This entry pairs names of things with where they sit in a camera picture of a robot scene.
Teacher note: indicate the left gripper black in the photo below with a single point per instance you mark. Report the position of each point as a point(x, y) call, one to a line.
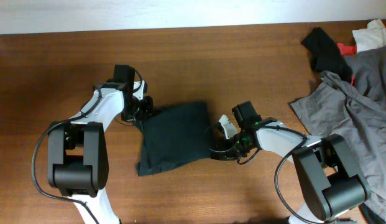
point(147, 110)

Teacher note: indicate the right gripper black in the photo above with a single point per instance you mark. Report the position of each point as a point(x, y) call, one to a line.
point(226, 154)

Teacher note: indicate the black Nike t-shirt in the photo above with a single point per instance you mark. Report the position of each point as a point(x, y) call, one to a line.
point(174, 137)

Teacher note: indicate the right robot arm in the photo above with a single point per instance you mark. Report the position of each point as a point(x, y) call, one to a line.
point(330, 178)

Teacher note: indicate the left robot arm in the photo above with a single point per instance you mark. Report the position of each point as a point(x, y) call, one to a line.
point(78, 164)

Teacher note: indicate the black garment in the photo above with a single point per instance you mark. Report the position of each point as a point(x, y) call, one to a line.
point(325, 54)

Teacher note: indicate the grey garment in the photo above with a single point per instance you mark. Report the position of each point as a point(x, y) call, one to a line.
point(357, 112)

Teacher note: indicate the red garment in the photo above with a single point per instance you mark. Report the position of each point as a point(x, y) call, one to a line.
point(347, 50)

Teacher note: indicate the white garment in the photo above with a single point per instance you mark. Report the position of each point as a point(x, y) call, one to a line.
point(372, 37)

